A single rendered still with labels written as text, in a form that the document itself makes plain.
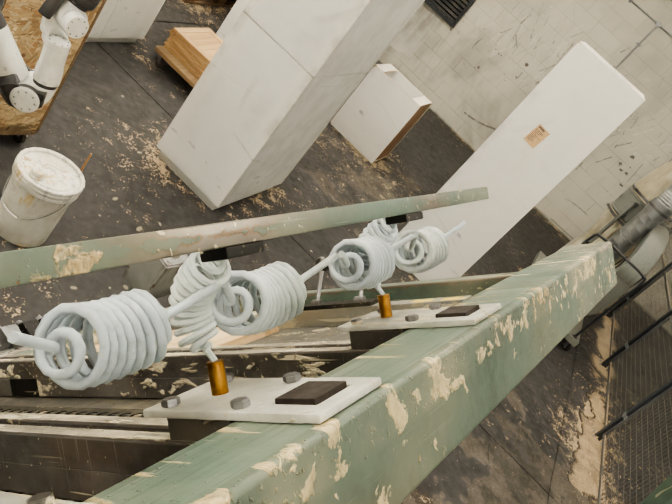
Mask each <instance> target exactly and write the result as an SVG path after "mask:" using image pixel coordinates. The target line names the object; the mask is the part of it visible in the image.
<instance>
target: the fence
mask: <svg viewBox="0 0 672 504"><path fill-rule="evenodd" d="M454 297H463V298H461V299H452V300H441V299H443V298H452V297H440V298H427V299H433V300H431V301H425V302H412V301H414V300H425V299H414V300H400V301H390V302H391V308H392V310H405V309H420V308H429V304H432V303H441V305H442V307H449V306H455V305H457V304H459V303H461V302H463V301H464V300H466V299H468V298H470V297H472V296H471V295H467V296H454ZM410 302H411V303H410ZM378 307H379V303H376V304H374V305H372V306H362V307H348V308H334V309H321V310H307V311H303V312H302V313H301V314H300V315H298V316H295V317H294V318H293V319H291V320H290V321H286V322H285V323H283V324H282V325H280V326H278V328H279V329H283V328H301V327H319V326H337V325H343V324H345V323H348V322H350V321H351V319H352V318H358V317H362V316H364V315H366V314H369V313H371V312H375V311H377V308H378Z"/></svg>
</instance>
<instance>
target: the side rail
mask: <svg viewBox="0 0 672 504"><path fill-rule="evenodd" d="M516 273H517V272H510V273H499V274H488V275H477V276H466V277H455V278H444V279H433V280H422V281H411V282H400V283H389V284H381V286H380V287H381V289H382V290H383V291H384V292H385V294H389V295H390V301H400V300H414V299H427V298H440V297H454V296H467V295H471V296H474V295H476V294H478V293H480V292H481V291H483V290H485V289H487V288H489V287H491V286H493V285H495V284H497V283H499V282H500V281H502V280H504V279H506V278H508V277H510V276H512V275H514V274H516ZM316 293H317V290H312V291H307V298H306V300H305V304H304V305H306V304H309V303H311V301H312V300H316ZM377 295H380V294H379V292H378V291H377V290H376V289H375V287H374V288H371V289H367V288H366V289H364V290H363V296H365V297H366V298H367V299H370V298H378V296H377ZM355 296H359V290H350V291H348V290H345V289H343V288H334V289H323V290H321V294H320V299H321V300H322V301H323V302H332V301H345V300H353V299H354V297H355Z"/></svg>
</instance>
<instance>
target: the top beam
mask: <svg viewBox="0 0 672 504"><path fill-rule="evenodd" d="M616 284H617V278H616V270H615V263H614V256H613V248H612V243H611V242H610V241H607V242H598V243H589V244H579V245H570V246H567V247H565V248H563V249H561V250H559V251H557V252H555V253H553V254H552V255H550V256H548V257H546V258H544V259H542V260H540V261H538V262H536V263H535V264H533V265H531V266H529V267H527V268H525V269H523V270H521V271H519V272H517V273H516V274H514V275H512V276H510V277H508V278H506V279H504V280H502V281H500V282H499V283H497V284H495V285H493V286H491V287H489V288H487V289H485V290H483V291H481V292H480V293H478V294H476V295H474V296H472V297H470V298H468V299H466V300H464V301H463V302H461V303H459V304H457V305H455V306H463V305H477V304H494V303H500V304H501V309H499V310H498V311H496V312H495V313H493V314H492V315H490V316H488V317H487V318H485V319H484V320H482V321H481V322H479V323H477V324H476V325H470V326H453V327H433V328H411V329H409V330H408V331H406V332H404V333H402V334H400V335H398V336H396V337H394V338H392V339H391V340H389V341H387V342H385V343H383V344H381V345H379V346H377V347H375V348H373V349H372V350H370V351H368V352H366V353H364V354H362V355H360V356H358V357H356V358H355V359H353V360H351V361H349V362H347V363H345V364H343V365H341V366H339V367H337V368H336V369H334V370H332V371H330V372H328V373H326V374H324V375H322V376H320V377H379V378H381V382H382V384H381V385H380V386H379V387H377V388H376V389H374V390H373V391H371V392H369V393H368V394H366V395H365V396H363V397H362V398H360V399H358V400H357V401H355V402H354V403H352V404H351V405H349V406H348V407H346V408H344V409H343V410H341V411H340V412H338V413H337V414H335V415H333V416H332V417H330V418H329V419H327V420H326V421H324V422H322V423H321V424H311V423H303V424H298V423H270V422H254V421H235V422H233V423H231V424H229V425H228V426H226V427H224V428H222V429H220V430H218V431H216V432H214V433H212V434H211V435H209V436H207V437H205V438H203V439H201V440H199V441H197V442H195V443H193V444H192V445H190V446H188V447H186V448H184V449H182V450H180V451H178V452H176V453H175V454H173V455H171V456H169V457H167V458H165V459H163V460H161V461H159V462H157V463H156V464H154V465H152V466H150V467H148V468H146V469H144V470H142V471H140V472H139V473H137V474H135V475H133V476H131V477H129V478H127V479H125V480H123V481H121V482H120V483H118V484H116V485H114V486H112V487H110V488H108V489H106V490H104V491H102V492H101V493H99V494H97V495H95V496H93V497H91V498H89V499H87V500H85V501H84V502H82V503H91V504H401V503H402V502H403V501H404V500H405V499H406V498H407V497H408V496H409V494H410V493H411V492H412V491H413V490H414V489H415V488H416V487H417V486H418V485H419V484H420V483H421V482H422V481H423V480H424V479H425V478H426V477H427V476H428V475H429V474H430V473H431V472H432V471H433V470H434V469H435V468H436V467H437V466H438V465H439V464H440V463H441V462H442V461H443V460H444V459H445V458H446V457H447V456H448V455H449V454H450V453H451V452H452V451H453V450H454V449H455V448H456V447H457V446H458V445H459V444H460V443H461V442H462V441H463V440H464V439H465V438H466V437H467V436H468V435H469V434H470V432H471V431H472V430H473V429H474V428H475V427H476V426H477V425H478V424H479V423H480V422H481V421H482V420H483V419H484V418H485V417H486V416H487V415H488V414H489V413H490V412H491V411H492V410H493V409H494V408H495V407H496V406H497V405H498V404H499V403H500V402H501V401H502V400H503V399H504V398H505V397H506V396H507V395H508V394H509V393H510V392H511V391H512V390H513V389H514V388H515V387H516V386H517V385H518V384H519V383H520V382H521V381H522V380H523V379H524V378H525V377H526V376H527V375H528V374H529V373H530V372H531V370H532V369H533V368H534V367H535V366H536V365H537V364H538V363H539V362H540V361H541V360H542V359H543V358H544V357H545V356H546V355H547V354H548V353H549V352H550V351H551V350H552V349H553V348H554V347H555V346H556V345H557V344H558V343H559V342H560V341H561V340H562V339H563V338H564V337H565V336H566V335H567V334H568V333H569V332H570V331H571V330H572V329H573V328H574V327H575V326H576V325H577V324H578V323H579V322H580V321H581V320H582V319H583V318H584V317H585V316H586V315H587V314H588V313H589V312H590V311H591V310H592V308H593V307H594V306H595V305H596V304H597V303H598V302H599V301H600V300H601V299H602V298H603V297H604V296H605V295H606V294H607V293H608V292H609V291H610V290H611V289H612V288H613V287H614V286H615V285H616ZM320 377H319V378H320Z"/></svg>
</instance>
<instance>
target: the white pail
mask: <svg viewBox="0 0 672 504"><path fill-rule="evenodd" d="M91 155H92V153H90V155H89V156H88V158H87V160H86V161H85V163H84V165H83V166H82V168H81V170H80V169H79V168H78V167H77V166H76V165H75V164H74V163H73V162H72V161H71V160H69V159H68V158H66V157H65V156H63V155H61V154H59V153H57V152H55V151H52V150H49V149H45V148H37V147H32V148H26V149H24V150H22V151H20V152H19V154H18V155H17V157H16V158H15V161H14V164H13V166H12V173H11V175H12V176H11V175H10V176H11V178H10V176H9V178H10V180H9V178H8V180H9V182H8V180H7V182H8V184H7V182H6V184H7V187H6V189H5V186H6V184H5V186H4V189H5V191H4V189H3V194H2V198H1V200H0V236H1V237H2V238H3V239H5V240H6V241H8V242H10V243H12V244H14V245H17V246H21V247H37V246H40V245H41V244H43V243H44V242H45V241H46V239H47V238H48V236H49V235H50V233H51V232H52V230H53V229H54V227H55V226H56V224H57V223H58V221H59V220H60V218H61V217H62V215H63V214H64V212H65V211H66V209H67V208H68V206H69V205H70V203H71V202H73V201H75V200H76V199H77V198H78V196H79V195H80V194H81V192H82V190H83V188H84V187H85V179H84V176H83V174H82V171H83V169H84V167H85V166H86V164H87V162H88V160H89V159H90V157H91Z"/></svg>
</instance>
